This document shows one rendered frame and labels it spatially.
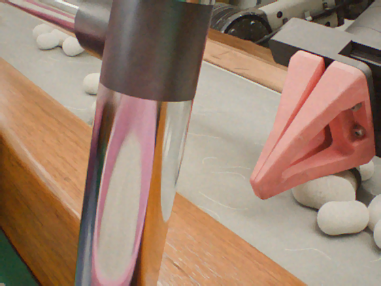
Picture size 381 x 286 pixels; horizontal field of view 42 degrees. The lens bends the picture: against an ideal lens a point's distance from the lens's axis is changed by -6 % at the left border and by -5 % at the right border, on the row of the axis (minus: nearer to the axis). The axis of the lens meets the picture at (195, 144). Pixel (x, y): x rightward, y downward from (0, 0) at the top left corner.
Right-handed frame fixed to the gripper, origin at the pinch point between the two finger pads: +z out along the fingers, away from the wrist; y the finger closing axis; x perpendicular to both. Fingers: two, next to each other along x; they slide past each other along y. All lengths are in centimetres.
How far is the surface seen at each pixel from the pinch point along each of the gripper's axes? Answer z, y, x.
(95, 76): -0.9, -20.0, 0.6
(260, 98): -14.2, -18.2, 13.7
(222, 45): -21.3, -32.4, 16.2
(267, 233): 2.2, 2.0, 0.6
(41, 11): 5.9, 1.0, -15.0
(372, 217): -2.8, 4.6, 3.4
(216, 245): 5.9, 4.7, -5.6
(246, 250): 5.3, 5.5, -5.0
